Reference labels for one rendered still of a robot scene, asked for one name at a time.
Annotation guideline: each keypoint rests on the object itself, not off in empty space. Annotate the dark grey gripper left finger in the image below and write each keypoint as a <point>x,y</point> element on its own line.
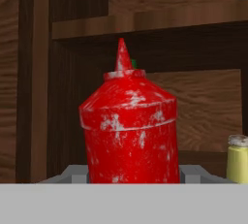
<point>75,175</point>

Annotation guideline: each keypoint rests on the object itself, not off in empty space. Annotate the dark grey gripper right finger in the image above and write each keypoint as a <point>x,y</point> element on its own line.
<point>191,175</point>

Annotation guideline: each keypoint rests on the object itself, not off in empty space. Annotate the red condiment bottle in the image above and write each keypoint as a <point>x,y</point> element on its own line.
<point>129,127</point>

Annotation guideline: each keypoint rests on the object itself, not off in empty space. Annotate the yellow shaker with silver lid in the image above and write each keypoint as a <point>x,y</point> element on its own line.
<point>237,161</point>

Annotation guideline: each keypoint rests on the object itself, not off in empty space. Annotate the dark wooden cabinet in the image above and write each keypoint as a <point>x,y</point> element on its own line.
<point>38,79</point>

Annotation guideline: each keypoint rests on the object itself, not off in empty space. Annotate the green-tipped condiment bottle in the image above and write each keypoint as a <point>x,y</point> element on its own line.
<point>133,63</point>

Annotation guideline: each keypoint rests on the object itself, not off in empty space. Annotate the wooden cabinet shelf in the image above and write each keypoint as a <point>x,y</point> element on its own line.
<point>151,19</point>

